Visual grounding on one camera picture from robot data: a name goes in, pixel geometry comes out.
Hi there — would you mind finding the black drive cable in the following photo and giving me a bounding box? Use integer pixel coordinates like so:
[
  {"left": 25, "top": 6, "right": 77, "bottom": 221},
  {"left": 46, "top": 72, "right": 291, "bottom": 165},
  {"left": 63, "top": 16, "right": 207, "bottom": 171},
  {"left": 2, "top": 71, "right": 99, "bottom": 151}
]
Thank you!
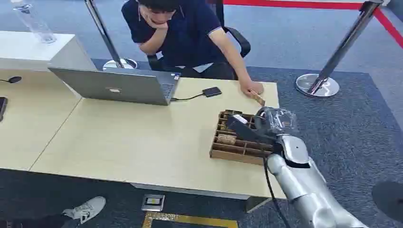
[{"left": 170, "top": 92, "right": 205, "bottom": 102}]

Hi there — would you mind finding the person's left hand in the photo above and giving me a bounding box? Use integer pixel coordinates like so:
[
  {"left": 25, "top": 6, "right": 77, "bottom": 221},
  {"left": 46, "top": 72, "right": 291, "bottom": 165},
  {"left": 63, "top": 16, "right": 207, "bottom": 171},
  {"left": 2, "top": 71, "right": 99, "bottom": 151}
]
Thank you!
[{"left": 240, "top": 80, "right": 264, "bottom": 98}]

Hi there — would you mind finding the brown card stack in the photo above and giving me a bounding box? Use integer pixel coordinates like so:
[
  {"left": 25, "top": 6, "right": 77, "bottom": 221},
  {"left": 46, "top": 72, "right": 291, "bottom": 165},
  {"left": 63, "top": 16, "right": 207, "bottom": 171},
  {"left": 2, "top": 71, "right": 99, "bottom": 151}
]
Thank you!
[{"left": 216, "top": 133, "right": 237, "bottom": 146}]

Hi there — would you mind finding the chrome stanchion post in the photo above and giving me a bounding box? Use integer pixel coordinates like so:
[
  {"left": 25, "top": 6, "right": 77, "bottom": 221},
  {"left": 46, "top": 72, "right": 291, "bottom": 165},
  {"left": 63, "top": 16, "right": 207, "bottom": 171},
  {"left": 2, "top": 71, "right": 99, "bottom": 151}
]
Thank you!
[
  {"left": 83, "top": 0, "right": 138, "bottom": 70},
  {"left": 295, "top": 0, "right": 385, "bottom": 99}
]

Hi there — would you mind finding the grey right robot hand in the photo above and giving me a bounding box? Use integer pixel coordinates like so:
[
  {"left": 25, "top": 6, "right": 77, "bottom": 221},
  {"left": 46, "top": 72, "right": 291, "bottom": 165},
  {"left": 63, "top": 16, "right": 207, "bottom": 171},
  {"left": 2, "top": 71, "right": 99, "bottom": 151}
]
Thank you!
[{"left": 253, "top": 106, "right": 298, "bottom": 136}]

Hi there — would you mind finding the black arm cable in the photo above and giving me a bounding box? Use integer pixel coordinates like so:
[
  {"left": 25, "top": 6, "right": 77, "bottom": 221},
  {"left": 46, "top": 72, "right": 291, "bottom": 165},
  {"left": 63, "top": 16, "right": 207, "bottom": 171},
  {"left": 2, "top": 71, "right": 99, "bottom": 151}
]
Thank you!
[{"left": 262, "top": 153, "right": 292, "bottom": 228}]

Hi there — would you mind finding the black external drive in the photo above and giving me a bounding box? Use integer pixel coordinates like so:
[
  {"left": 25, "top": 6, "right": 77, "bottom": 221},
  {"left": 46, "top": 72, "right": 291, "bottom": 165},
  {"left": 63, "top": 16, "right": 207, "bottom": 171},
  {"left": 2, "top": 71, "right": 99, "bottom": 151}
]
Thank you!
[{"left": 202, "top": 86, "right": 223, "bottom": 98}]

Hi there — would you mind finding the wooden card box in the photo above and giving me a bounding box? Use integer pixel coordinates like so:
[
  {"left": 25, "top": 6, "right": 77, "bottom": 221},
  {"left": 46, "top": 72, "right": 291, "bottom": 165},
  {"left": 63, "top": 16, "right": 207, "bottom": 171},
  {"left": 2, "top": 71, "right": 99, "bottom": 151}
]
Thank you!
[{"left": 209, "top": 109, "right": 278, "bottom": 166}]

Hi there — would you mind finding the black office chair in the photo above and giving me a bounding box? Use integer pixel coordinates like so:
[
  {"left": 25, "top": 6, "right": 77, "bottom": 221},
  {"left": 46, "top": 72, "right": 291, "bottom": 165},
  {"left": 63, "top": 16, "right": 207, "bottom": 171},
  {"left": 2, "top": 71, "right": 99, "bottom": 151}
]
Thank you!
[{"left": 147, "top": 0, "right": 252, "bottom": 72}]

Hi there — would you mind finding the person's white shoe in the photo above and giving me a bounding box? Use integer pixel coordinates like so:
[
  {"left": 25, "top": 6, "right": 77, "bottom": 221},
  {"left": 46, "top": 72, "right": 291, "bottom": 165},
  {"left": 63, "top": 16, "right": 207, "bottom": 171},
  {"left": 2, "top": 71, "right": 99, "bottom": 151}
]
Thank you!
[{"left": 62, "top": 196, "right": 107, "bottom": 225}]

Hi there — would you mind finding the yellow floor tape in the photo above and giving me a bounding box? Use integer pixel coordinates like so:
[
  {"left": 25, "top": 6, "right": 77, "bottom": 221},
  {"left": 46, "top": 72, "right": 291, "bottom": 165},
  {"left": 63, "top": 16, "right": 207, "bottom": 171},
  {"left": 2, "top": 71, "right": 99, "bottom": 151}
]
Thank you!
[{"left": 141, "top": 211, "right": 239, "bottom": 228}]

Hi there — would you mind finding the black mouse with cable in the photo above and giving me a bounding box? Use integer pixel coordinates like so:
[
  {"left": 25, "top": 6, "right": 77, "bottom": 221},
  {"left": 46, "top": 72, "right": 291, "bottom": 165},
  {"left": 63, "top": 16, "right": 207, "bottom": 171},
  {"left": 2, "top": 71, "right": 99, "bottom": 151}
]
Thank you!
[{"left": 0, "top": 76, "right": 23, "bottom": 85}]

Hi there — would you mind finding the white cabinet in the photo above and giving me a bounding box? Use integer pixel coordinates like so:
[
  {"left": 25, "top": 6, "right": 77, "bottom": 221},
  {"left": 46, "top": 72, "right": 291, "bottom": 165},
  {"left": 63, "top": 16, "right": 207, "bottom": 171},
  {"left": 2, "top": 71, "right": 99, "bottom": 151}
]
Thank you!
[{"left": 0, "top": 30, "right": 97, "bottom": 72}]

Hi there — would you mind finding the clear plastic bottle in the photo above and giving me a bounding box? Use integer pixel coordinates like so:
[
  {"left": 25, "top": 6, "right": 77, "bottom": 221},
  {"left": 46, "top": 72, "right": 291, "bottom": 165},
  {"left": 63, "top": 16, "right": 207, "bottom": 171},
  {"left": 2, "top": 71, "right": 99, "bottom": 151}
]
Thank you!
[{"left": 10, "top": 0, "right": 58, "bottom": 44}]

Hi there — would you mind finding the metal floor socket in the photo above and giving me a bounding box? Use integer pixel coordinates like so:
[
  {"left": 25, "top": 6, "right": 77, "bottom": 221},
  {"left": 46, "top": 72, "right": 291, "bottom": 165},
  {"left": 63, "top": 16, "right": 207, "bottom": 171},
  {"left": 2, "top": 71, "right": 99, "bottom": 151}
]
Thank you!
[{"left": 141, "top": 193, "right": 166, "bottom": 212}]

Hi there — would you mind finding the black flat device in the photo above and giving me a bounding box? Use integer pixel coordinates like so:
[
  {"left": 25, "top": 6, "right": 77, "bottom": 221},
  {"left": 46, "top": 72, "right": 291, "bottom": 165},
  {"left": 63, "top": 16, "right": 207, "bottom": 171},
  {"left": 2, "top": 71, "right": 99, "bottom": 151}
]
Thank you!
[{"left": 0, "top": 96, "right": 8, "bottom": 123}]

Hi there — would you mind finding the grey laptop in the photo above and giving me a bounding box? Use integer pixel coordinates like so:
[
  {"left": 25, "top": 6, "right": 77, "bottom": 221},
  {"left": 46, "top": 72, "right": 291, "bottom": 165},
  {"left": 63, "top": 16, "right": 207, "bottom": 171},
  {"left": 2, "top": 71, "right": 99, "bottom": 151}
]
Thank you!
[{"left": 48, "top": 66, "right": 182, "bottom": 106}]

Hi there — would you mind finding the person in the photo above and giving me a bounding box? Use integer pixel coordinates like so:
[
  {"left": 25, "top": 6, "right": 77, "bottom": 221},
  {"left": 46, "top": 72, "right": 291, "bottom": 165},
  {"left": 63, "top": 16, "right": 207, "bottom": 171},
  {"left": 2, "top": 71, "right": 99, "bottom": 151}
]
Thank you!
[{"left": 121, "top": 0, "right": 264, "bottom": 98}]

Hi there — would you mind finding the red barrier belt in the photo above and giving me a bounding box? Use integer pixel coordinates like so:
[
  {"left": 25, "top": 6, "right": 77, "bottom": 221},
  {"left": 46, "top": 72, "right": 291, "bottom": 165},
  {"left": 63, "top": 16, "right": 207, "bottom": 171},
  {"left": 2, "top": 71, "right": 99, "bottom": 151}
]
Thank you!
[{"left": 222, "top": 0, "right": 403, "bottom": 50}]

